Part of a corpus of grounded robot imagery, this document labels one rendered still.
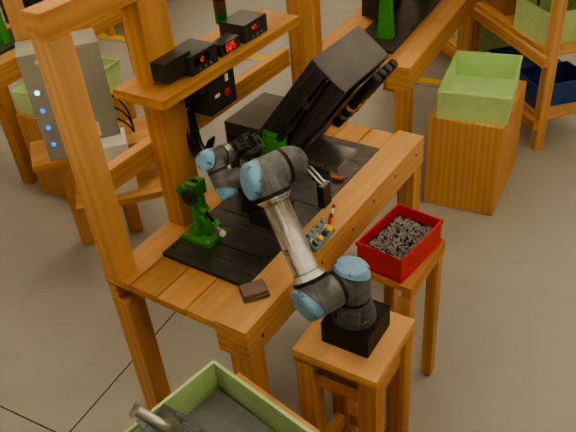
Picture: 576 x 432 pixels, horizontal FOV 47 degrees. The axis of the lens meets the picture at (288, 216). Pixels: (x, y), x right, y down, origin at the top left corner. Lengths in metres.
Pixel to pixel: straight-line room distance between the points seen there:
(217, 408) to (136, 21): 1.34
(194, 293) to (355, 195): 0.85
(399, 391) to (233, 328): 0.69
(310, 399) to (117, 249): 0.91
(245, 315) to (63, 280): 2.02
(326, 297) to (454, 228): 2.24
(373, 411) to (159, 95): 1.33
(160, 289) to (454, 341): 1.61
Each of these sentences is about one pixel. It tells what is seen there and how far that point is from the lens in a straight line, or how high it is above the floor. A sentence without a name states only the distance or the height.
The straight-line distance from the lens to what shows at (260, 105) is 2.96.
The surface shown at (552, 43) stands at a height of 0.80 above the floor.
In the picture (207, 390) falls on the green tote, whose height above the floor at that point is 0.87.
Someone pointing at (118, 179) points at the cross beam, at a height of 1.22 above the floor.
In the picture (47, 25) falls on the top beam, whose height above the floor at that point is 1.90.
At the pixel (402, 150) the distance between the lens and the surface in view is 3.24.
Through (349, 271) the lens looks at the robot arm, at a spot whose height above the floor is 1.17.
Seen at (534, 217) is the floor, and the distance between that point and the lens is 4.41.
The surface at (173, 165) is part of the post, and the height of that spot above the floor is 1.18.
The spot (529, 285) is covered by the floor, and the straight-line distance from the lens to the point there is 3.91.
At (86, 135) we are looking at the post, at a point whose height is 1.51.
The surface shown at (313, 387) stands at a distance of 2.44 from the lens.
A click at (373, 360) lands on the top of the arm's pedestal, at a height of 0.85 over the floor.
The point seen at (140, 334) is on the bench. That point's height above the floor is 0.57.
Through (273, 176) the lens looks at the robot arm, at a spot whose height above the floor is 1.47.
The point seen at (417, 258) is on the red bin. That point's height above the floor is 0.85.
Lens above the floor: 2.57
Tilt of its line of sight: 36 degrees down
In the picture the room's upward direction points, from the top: 5 degrees counter-clockwise
